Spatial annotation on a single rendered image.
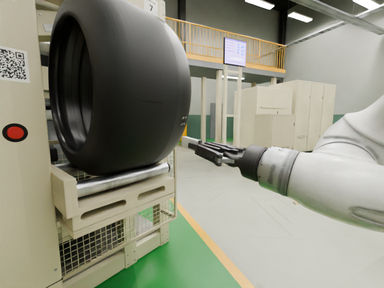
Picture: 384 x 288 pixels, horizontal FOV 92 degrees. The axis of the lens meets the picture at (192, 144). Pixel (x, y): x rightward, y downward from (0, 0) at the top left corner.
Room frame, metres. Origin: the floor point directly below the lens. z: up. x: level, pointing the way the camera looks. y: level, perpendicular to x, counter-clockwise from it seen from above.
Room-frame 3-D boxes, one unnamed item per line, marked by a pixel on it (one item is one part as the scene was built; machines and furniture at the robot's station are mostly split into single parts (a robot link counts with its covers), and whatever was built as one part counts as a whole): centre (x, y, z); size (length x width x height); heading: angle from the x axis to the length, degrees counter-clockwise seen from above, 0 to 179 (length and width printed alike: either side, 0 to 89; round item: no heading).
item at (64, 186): (0.57, 0.44, 0.90); 0.40 x 0.03 x 0.10; 49
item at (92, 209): (0.61, 0.22, 0.83); 0.36 x 0.09 x 0.06; 139
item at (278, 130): (4.96, -2.20, 0.62); 0.90 x 0.56 x 1.25; 115
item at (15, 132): (0.45, 0.43, 1.06); 0.03 x 0.02 x 0.03; 139
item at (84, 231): (0.70, 0.33, 0.80); 0.37 x 0.36 x 0.02; 49
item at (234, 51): (4.42, -0.97, 2.60); 0.60 x 0.05 x 0.55; 115
